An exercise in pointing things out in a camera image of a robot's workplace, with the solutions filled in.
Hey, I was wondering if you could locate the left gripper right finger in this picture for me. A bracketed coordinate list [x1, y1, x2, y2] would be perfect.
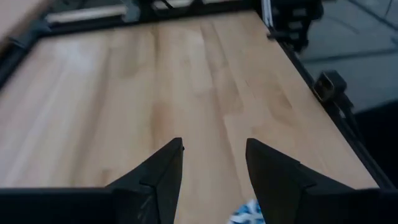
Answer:
[245, 138, 354, 224]

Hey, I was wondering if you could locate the wooden bench with black edge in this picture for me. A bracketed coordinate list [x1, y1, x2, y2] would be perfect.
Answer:
[0, 0, 50, 41]

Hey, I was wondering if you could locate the black rig frame post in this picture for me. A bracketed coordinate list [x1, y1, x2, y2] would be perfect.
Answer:
[264, 0, 325, 52]

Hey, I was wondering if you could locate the black table clamp bracket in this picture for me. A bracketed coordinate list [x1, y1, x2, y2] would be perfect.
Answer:
[312, 70, 348, 104]

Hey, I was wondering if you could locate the white paper bowl blue pattern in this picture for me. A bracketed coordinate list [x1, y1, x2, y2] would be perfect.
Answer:
[228, 198, 266, 224]

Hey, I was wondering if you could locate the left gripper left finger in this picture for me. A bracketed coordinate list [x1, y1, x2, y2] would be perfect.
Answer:
[105, 138, 185, 224]

